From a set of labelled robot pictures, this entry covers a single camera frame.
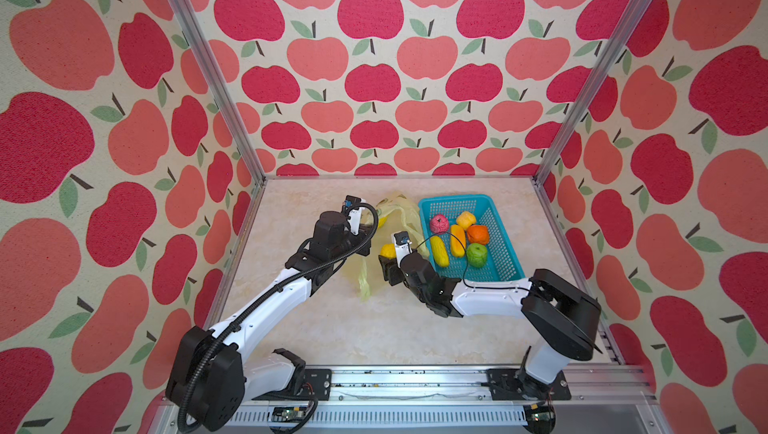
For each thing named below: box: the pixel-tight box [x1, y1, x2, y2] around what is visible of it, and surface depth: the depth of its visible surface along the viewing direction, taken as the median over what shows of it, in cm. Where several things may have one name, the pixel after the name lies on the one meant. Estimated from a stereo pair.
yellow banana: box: [430, 235, 449, 267], surface depth 97 cm
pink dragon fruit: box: [430, 214, 449, 234], surface depth 103 cm
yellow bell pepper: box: [456, 211, 476, 230], surface depth 104 cm
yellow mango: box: [450, 224, 466, 257], surface depth 100 cm
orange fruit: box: [467, 225, 490, 245], surface depth 100 cm
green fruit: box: [466, 242, 488, 268], surface depth 95 cm
